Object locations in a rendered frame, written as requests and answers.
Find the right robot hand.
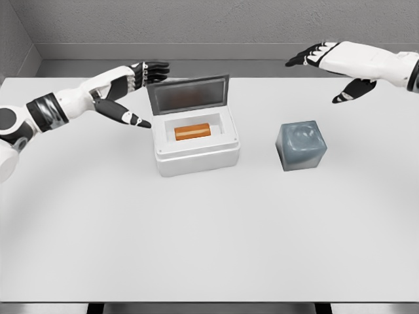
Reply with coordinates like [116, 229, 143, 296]
[284, 40, 397, 105]

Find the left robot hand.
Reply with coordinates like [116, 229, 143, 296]
[77, 61, 171, 130]

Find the grey box lid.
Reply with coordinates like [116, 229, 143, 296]
[145, 74, 230, 116]

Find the grey-blue cube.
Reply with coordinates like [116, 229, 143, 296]
[274, 120, 329, 172]

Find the white box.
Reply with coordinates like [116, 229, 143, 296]
[153, 105, 243, 178]

